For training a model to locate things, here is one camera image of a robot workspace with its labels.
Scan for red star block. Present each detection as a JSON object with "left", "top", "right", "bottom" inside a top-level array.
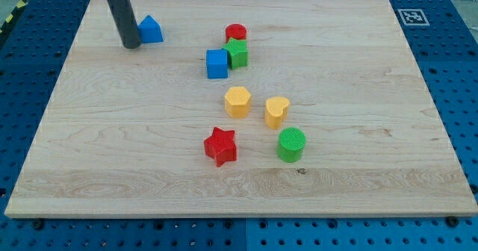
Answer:
[{"left": 203, "top": 127, "right": 238, "bottom": 167}]

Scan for white fiducial marker tag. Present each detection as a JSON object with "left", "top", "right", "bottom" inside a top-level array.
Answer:
[{"left": 397, "top": 8, "right": 429, "bottom": 26}]

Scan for light wooden board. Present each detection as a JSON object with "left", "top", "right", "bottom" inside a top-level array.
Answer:
[{"left": 5, "top": 0, "right": 477, "bottom": 219}]

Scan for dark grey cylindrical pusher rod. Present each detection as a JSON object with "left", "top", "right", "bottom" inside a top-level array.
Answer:
[{"left": 107, "top": 0, "right": 141, "bottom": 49}]

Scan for yellow hexagon block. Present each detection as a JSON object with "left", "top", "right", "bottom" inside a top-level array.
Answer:
[{"left": 224, "top": 87, "right": 252, "bottom": 119}]

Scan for green star block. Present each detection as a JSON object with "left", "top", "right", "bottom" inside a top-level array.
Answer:
[{"left": 222, "top": 37, "right": 249, "bottom": 69}]

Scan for blue cube block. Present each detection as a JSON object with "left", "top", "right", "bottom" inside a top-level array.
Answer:
[{"left": 206, "top": 49, "right": 229, "bottom": 79}]

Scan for green cylinder block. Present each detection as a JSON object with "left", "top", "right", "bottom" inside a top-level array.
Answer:
[{"left": 276, "top": 127, "right": 306, "bottom": 163}]

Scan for red cylinder block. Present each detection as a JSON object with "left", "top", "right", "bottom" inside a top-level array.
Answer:
[{"left": 225, "top": 23, "right": 247, "bottom": 43}]

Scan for yellow heart block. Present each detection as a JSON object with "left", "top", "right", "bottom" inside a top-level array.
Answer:
[{"left": 264, "top": 96, "right": 290, "bottom": 129}]

